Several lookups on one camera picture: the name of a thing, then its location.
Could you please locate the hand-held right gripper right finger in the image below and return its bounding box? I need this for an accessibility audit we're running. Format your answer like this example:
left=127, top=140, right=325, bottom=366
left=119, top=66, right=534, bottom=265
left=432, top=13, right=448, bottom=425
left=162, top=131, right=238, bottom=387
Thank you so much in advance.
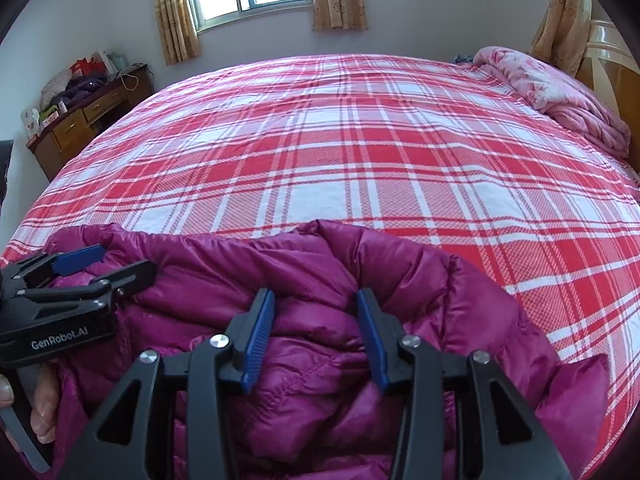
left=356, top=287, right=573, bottom=480

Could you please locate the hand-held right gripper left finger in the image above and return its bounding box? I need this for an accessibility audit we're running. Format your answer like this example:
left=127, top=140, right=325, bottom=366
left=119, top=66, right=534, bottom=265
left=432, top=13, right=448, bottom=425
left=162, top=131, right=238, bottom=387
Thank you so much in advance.
left=60, top=287, right=277, bottom=480

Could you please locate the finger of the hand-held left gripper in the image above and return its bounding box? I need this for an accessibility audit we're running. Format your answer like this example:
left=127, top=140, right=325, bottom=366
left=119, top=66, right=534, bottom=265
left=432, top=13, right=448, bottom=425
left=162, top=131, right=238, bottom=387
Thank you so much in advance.
left=15, top=260, right=158, bottom=313
left=0, top=245, right=107, bottom=293

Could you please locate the magenta puffer jacket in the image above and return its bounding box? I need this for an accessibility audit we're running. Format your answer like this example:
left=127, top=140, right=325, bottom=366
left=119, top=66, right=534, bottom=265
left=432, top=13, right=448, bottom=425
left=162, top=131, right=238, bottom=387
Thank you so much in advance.
left=42, top=219, right=613, bottom=480

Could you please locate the pile of clothes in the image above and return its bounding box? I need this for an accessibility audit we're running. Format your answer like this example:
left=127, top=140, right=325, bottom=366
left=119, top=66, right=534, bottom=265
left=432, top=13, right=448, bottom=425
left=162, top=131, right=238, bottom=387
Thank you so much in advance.
left=40, top=62, right=118, bottom=111

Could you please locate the person's left hand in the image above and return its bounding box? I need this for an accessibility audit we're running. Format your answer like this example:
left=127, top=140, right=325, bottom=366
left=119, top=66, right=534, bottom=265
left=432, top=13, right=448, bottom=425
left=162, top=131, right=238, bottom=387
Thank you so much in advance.
left=0, top=362, right=60, bottom=445

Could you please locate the dark panel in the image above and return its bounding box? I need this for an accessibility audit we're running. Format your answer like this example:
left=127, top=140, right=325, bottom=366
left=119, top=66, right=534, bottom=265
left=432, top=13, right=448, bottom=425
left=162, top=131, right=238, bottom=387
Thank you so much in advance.
left=0, top=140, right=14, bottom=203

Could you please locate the brown wooden desk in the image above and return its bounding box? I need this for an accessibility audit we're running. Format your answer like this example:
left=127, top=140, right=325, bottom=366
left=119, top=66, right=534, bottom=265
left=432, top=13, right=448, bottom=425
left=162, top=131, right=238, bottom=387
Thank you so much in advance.
left=26, top=64, right=155, bottom=182

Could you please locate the white packet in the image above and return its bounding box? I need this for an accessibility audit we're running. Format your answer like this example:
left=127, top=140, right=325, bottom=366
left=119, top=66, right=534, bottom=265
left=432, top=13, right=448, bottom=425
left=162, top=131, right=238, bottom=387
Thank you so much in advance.
left=20, top=107, right=42, bottom=138

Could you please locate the red plaid bed sheet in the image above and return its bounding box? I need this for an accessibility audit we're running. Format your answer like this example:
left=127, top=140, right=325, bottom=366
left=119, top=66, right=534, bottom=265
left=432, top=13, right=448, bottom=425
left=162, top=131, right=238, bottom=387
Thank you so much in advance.
left=0, top=52, right=640, bottom=441

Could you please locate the red gift bag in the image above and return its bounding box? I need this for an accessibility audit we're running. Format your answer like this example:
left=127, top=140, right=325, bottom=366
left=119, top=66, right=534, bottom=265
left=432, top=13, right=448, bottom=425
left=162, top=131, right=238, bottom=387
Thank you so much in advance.
left=69, top=52, right=108, bottom=77

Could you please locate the pink folded quilt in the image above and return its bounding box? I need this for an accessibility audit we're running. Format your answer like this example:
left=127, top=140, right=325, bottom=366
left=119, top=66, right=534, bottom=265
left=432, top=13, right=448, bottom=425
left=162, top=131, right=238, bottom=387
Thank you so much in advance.
left=472, top=46, right=632, bottom=158

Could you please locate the wooden bed headboard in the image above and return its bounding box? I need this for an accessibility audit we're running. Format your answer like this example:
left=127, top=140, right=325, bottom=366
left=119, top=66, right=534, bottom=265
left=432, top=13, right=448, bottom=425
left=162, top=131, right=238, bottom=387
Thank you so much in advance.
left=575, top=19, right=640, bottom=171

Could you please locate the yellow cable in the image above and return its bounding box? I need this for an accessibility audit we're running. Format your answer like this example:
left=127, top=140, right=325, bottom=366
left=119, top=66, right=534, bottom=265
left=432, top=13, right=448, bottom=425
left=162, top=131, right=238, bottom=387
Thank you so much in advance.
left=119, top=66, right=148, bottom=92

